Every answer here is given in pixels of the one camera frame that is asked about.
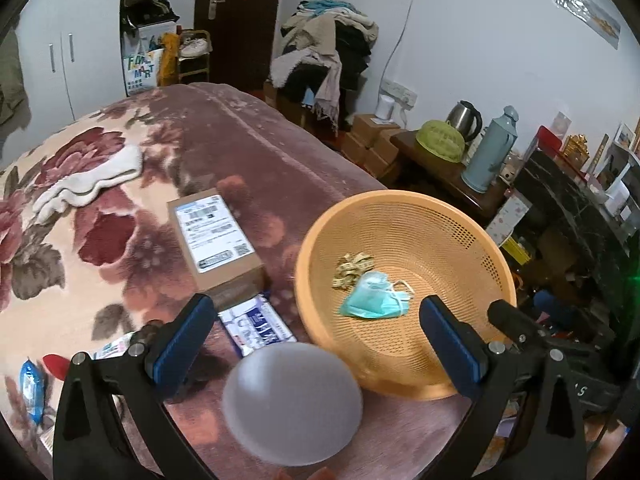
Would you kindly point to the white wardrobe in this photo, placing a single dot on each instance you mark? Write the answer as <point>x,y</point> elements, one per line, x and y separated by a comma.
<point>72,66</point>

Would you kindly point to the printed shopping bag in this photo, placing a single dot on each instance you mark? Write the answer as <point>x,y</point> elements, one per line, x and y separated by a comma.
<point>141,71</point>

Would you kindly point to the white blue gauze packet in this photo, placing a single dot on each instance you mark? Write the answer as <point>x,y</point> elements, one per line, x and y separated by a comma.
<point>113,349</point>

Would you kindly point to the steel electric kettle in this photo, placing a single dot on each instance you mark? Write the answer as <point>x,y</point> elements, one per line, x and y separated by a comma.
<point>466,118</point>

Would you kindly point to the dark wooden side table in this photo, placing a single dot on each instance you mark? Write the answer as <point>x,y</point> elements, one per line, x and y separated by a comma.
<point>420,171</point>

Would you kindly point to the green mesh food cover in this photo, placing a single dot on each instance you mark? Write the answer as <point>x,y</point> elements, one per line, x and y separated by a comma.
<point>442,140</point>

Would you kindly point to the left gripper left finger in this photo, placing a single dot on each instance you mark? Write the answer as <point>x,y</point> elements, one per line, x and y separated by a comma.
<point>89,439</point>

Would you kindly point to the floral fleece blanket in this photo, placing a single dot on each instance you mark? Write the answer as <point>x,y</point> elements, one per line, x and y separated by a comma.
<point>104,270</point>

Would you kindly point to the black hair scrunchie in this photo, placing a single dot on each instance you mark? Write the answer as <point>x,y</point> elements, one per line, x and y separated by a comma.
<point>147,333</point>

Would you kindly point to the yellow measuring tape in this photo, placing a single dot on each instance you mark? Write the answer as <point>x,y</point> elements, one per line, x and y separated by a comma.
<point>350,268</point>

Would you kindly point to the blue wet wipes pack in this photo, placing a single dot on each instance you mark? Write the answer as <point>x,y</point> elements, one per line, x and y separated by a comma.
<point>32,390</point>

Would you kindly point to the dark wooden door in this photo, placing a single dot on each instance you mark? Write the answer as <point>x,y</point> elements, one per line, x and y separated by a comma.
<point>241,33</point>

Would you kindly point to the red makeup sponge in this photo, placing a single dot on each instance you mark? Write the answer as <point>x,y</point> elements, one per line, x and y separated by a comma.
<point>56,365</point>

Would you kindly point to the teal thermos flask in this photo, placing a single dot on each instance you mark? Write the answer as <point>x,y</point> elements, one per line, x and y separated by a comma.
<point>489,156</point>

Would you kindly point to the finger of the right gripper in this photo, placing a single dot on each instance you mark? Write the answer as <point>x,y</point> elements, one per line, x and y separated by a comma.
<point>528,334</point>

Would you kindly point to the person's right hand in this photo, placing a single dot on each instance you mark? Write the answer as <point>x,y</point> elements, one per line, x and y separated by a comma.
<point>323,473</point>

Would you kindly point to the dark blue tissue pack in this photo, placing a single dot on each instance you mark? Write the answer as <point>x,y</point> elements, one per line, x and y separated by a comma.
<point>254,324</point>

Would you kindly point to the stacked cardboard boxes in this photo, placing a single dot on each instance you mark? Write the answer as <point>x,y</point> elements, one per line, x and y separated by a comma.
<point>368,144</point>

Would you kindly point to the wall power strip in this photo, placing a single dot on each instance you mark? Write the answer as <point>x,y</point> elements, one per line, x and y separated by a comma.
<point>398,92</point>

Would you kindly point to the olive green jacket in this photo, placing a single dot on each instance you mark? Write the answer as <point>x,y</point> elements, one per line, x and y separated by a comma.
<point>14,100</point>

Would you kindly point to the brown cardboard box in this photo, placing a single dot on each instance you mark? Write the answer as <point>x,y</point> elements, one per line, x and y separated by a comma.
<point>223,262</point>

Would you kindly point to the pile of clothes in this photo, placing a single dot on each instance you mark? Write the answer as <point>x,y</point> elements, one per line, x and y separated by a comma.
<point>326,45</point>

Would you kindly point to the orange plastic basket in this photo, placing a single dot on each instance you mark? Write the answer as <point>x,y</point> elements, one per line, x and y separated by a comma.
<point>424,247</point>

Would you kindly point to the white small humidifier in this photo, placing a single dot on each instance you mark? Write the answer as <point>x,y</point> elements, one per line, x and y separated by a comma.
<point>385,108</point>

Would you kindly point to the white folded towel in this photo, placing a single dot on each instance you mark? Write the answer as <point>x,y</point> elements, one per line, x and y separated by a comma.
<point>77,190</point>

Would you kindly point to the white lidded jar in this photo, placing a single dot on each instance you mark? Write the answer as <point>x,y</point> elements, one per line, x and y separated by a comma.
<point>292,404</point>

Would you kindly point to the green face mask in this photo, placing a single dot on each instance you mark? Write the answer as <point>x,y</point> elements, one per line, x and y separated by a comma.
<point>376,297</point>

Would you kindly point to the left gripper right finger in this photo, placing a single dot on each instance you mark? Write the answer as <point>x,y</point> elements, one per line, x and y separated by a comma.
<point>548,437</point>

